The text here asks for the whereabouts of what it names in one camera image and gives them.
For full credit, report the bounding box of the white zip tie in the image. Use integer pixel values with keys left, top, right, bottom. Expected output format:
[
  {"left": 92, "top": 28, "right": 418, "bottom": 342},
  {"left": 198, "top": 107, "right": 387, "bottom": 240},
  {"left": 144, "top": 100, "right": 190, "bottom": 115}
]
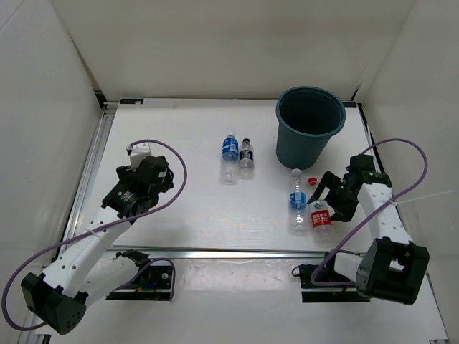
[{"left": 390, "top": 190, "right": 456, "bottom": 206}]

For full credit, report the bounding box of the red label water bottle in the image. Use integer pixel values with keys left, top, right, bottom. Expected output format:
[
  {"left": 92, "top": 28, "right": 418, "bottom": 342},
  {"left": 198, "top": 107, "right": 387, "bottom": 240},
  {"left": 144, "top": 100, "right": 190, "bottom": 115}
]
[{"left": 308, "top": 196, "right": 332, "bottom": 243}]

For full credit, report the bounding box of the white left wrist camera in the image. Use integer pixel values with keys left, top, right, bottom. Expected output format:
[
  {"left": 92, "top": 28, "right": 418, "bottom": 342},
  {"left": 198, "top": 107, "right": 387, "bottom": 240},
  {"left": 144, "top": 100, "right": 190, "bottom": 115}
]
[{"left": 126, "top": 143, "right": 151, "bottom": 171}]

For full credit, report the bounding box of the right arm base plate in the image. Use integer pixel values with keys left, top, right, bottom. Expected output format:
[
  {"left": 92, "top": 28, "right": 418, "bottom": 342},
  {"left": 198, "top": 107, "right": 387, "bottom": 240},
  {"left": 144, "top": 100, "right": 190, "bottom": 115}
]
[{"left": 291, "top": 264, "right": 370, "bottom": 304}]

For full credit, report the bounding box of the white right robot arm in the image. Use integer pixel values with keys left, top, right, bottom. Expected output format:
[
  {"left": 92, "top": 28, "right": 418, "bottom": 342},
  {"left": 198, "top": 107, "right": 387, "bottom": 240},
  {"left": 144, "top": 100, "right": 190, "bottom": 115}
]
[{"left": 310, "top": 154, "right": 430, "bottom": 305}]

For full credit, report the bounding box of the teal plastic bin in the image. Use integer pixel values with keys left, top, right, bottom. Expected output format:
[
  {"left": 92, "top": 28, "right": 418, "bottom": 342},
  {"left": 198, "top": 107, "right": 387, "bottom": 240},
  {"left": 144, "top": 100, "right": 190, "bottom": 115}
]
[{"left": 275, "top": 87, "right": 346, "bottom": 170}]

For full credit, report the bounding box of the aluminium table rail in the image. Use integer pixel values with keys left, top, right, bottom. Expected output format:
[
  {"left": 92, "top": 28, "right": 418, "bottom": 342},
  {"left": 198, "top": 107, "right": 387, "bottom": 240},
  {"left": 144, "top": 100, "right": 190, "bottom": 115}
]
[{"left": 53, "top": 103, "right": 406, "bottom": 262}]

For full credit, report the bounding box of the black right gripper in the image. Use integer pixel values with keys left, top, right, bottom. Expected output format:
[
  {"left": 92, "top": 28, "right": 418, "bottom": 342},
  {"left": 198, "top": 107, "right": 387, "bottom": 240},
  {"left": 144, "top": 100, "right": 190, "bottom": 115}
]
[{"left": 308, "top": 171, "right": 359, "bottom": 222}]

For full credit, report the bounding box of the dark label bottle black cap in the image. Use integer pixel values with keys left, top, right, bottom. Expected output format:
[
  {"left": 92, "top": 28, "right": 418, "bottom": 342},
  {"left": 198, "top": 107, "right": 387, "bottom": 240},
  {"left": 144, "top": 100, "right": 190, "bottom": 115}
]
[{"left": 239, "top": 138, "right": 255, "bottom": 179}]

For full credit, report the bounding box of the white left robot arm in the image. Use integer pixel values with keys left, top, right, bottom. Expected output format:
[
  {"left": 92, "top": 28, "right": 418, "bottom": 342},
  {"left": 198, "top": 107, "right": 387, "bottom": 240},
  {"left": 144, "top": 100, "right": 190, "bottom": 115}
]
[{"left": 21, "top": 156, "right": 174, "bottom": 335}]

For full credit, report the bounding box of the blue table sticker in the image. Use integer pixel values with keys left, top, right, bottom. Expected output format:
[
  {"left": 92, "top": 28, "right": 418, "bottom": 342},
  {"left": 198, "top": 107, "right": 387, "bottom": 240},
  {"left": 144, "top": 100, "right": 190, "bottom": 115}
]
[{"left": 119, "top": 98, "right": 144, "bottom": 105}]

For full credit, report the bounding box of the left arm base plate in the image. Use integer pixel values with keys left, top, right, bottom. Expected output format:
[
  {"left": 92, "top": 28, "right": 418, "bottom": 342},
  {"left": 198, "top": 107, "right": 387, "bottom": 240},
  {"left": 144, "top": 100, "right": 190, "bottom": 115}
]
[{"left": 105, "top": 258, "right": 176, "bottom": 302}]

